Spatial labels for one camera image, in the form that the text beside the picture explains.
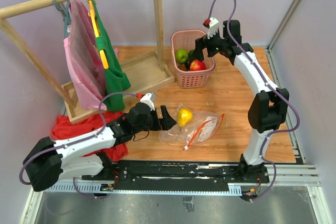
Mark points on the dark purple fake plum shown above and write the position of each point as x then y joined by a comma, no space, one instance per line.
187,65

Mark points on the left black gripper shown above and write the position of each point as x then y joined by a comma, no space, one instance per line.
165,123

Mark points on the green hanging garment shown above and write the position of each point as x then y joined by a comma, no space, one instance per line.
116,79

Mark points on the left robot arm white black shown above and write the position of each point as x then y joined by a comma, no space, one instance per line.
46,162

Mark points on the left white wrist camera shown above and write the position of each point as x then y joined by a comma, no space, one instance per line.
148,99

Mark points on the teal clothes hanger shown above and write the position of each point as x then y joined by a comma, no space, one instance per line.
66,16

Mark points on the pink hanging garment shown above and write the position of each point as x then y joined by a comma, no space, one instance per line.
83,61

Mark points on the brown fake kiwi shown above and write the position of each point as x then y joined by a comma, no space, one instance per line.
182,68

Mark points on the pink plastic basket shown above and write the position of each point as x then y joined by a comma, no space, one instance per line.
191,73

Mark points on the dark green fake vegetable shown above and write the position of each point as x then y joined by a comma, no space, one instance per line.
191,54

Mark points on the crumpled red cloth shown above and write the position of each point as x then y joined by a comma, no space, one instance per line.
65,129

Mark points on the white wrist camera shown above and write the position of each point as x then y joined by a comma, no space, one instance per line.
212,24
148,99

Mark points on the grey slotted cable duct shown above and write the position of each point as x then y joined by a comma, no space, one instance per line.
103,188

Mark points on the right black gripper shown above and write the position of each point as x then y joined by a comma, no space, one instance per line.
203,42

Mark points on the wooden clothes rack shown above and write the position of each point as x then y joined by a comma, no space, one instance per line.
147,72

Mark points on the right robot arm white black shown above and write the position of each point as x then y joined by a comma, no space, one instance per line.
269,107

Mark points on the light green fake apple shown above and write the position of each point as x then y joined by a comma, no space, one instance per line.
181,55

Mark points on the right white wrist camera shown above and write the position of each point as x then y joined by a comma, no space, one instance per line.
212,24

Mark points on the clear zip top bag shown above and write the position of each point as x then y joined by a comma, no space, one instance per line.
201,128

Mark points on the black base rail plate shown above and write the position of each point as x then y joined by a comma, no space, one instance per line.
170,174

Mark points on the red fake tomato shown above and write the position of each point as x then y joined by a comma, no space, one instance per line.
197,65

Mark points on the yellow clothes hanger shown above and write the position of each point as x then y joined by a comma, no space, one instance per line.
92,15

